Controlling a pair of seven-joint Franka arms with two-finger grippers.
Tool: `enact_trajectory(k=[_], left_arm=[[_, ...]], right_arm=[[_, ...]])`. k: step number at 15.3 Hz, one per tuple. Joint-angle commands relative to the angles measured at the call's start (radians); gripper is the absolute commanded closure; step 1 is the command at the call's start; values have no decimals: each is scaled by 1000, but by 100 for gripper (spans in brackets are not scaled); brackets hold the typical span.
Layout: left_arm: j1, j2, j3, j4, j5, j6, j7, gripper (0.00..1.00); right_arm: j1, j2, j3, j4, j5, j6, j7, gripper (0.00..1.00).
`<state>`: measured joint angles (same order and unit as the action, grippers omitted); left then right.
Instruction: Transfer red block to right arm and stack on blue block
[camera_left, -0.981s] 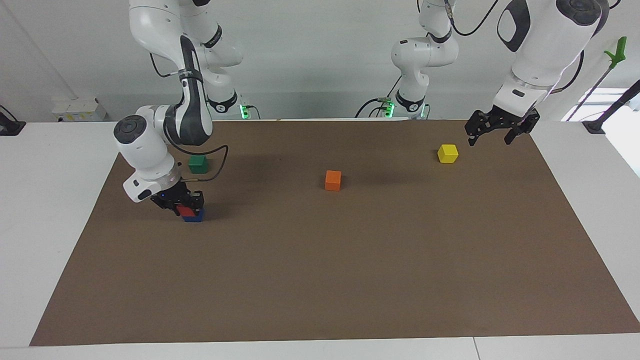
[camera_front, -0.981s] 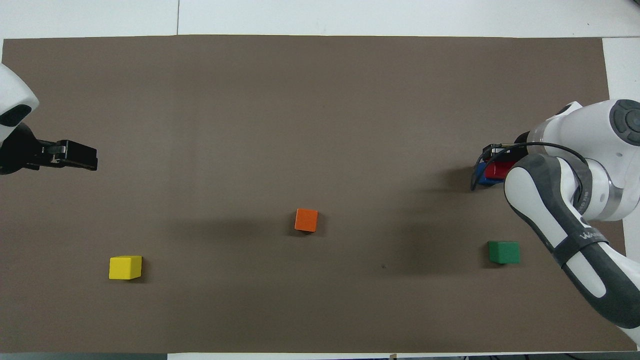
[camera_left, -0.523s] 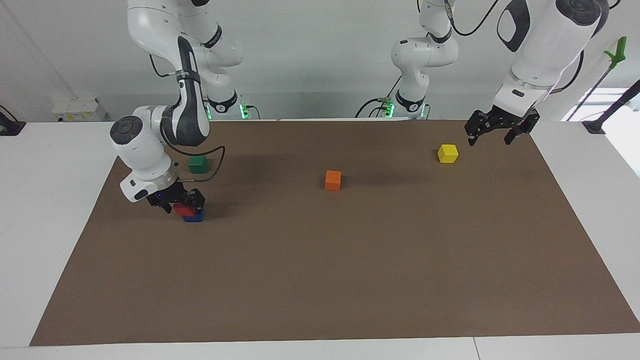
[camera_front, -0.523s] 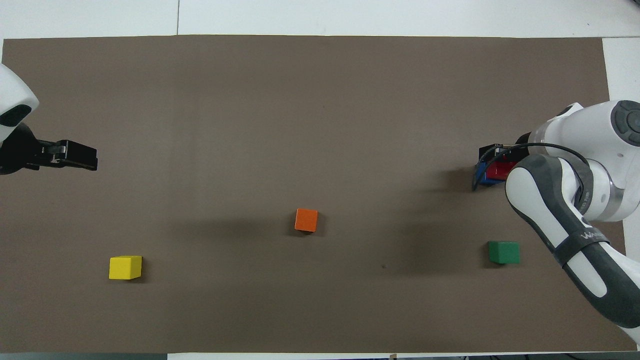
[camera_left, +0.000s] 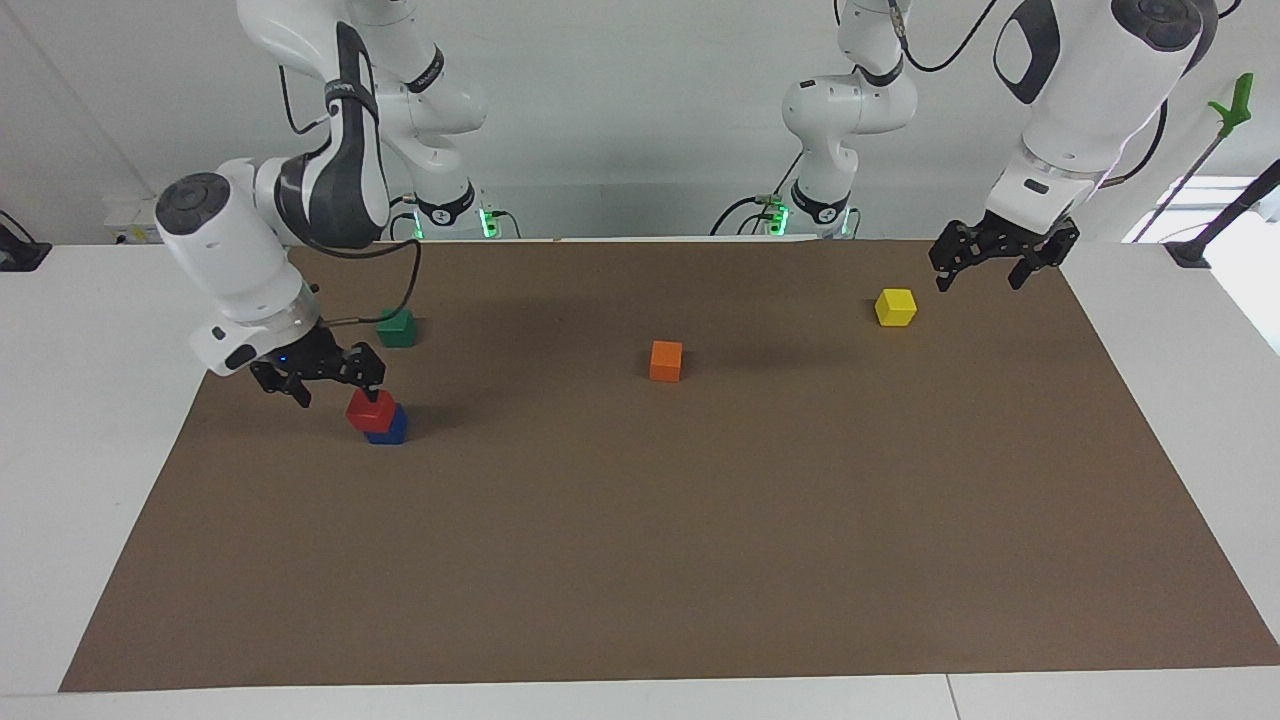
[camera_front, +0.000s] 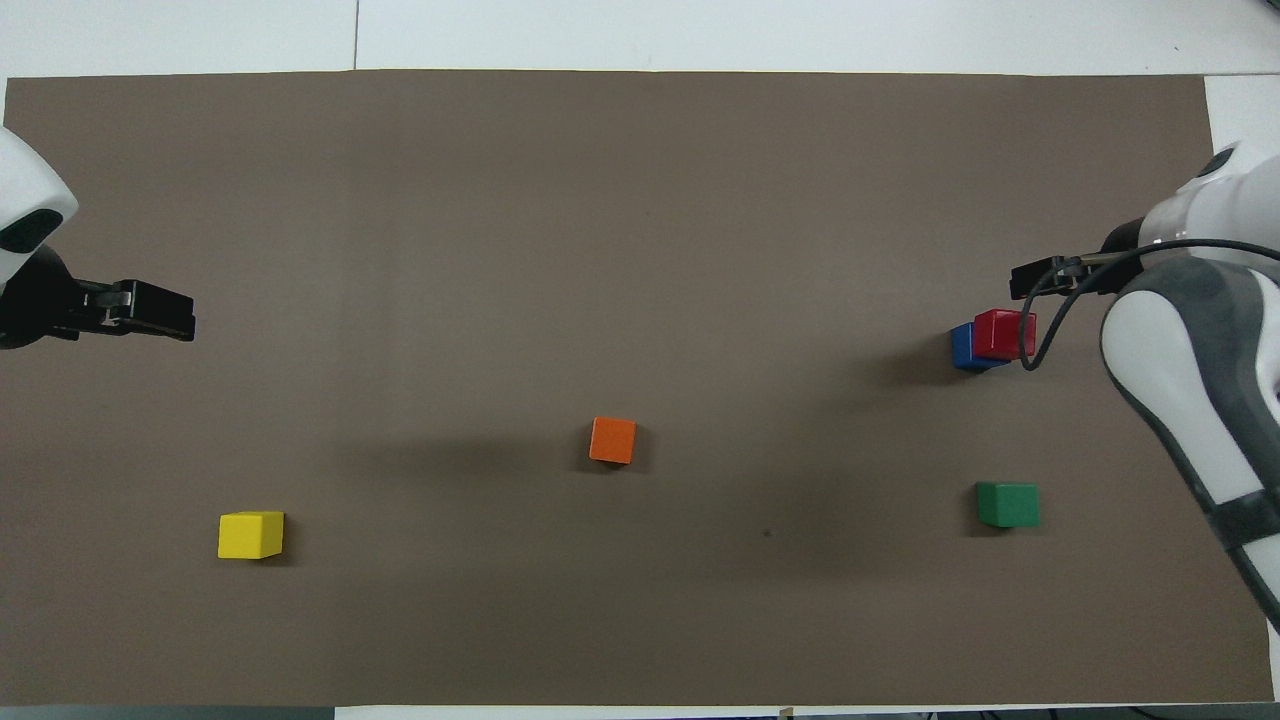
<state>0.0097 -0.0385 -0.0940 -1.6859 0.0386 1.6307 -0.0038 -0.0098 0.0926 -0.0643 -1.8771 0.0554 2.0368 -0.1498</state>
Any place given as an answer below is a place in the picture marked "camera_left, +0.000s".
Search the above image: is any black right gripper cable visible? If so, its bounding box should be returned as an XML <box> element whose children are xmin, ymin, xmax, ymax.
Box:
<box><xmin>318</xmin><ymin>234</ymin><xmax>423</xmax><ymax>327</ymax></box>

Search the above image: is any black base cable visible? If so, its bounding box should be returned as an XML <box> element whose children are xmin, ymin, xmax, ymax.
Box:
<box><xmin>709</xmin><ymin>194</ymin><xmax>793</xmax><ymax>238</ymax></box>

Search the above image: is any red wooden block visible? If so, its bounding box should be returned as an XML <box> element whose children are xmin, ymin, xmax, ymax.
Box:
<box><xmin>345</xmin><ymin>387</ymin><xmax>397</xmax><ymax>434</ymax></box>

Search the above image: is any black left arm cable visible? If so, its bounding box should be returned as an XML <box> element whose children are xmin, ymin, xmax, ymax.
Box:
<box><xmin>888</xmin><ymin>0</ymin><xmax>1003</xmax><ymax>75</ymax></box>

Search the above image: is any yellow wooden block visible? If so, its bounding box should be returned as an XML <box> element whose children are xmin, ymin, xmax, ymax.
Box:
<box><xmin>874</xmin><ymin>287</ymin><xmax>919</xmax><ymax>328</ymax></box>

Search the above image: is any green-tipped thin rod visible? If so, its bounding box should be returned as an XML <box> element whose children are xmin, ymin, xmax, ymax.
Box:
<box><xmin>1132</xmin><ymin>71</ymin><xmax>1256</xmax><ymax>245</ymax></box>

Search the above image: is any brown table mat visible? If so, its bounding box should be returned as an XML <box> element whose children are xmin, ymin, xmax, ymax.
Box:
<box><xmin>58</xmin><ymin>238</ymin><xmax>1280</xmax><ymax>693</ymax></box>

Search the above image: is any black angled pole stand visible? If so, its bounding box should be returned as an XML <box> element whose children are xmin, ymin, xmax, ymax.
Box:
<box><xmin>1164</xmin><ymin>158</ymin><xmax>1280</xmax><ymax>270</ymax></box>

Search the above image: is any blue wooden block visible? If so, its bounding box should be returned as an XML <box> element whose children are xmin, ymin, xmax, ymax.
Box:
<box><xmin>363</xmin><ymin>402</ymin><xmax>409</xmax><ymax>447</ymax></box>

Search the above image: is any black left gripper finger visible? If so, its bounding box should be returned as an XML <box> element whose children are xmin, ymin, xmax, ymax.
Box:
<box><xmin>1007</xmin><ymin>238</ymin><xmax>1068</xmax><ymax>292</ymax></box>
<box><xmin>927</xmin><ymin>226</ymin><xmax>973</xmax><ymax>294</ymax></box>

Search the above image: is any small black clamp mount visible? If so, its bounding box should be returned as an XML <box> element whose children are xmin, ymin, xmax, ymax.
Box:
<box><xmin>0</xmin><ymin>209</ymin><xmax>54</xmax><ymax>274</ymax></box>

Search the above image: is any white wall box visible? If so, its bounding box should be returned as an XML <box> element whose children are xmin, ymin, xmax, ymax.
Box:
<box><xmin>102</xmin><ymin>192</ymin><xmax>166</xmax><ymax>245</ymax></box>

